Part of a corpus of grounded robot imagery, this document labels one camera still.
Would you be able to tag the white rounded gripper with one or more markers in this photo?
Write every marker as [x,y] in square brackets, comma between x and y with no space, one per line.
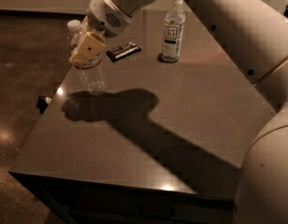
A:
[106,17]

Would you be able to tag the clear water bottle red label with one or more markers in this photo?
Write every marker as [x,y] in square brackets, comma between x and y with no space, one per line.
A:
[91,73]

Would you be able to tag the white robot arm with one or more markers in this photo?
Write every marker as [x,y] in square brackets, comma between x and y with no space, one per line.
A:
[255,37]

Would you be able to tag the tall tea bottle white cap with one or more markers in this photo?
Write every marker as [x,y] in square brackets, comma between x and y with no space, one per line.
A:
[173,32]

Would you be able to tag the black and white flat packet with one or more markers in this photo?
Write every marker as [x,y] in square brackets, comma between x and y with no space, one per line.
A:
[122,51]

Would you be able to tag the small black white floor object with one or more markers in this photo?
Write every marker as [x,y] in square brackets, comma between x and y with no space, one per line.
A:
[42,103]

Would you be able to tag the dark cabinet drawer front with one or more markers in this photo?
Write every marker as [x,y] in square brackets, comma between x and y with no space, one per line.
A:
[108,204]

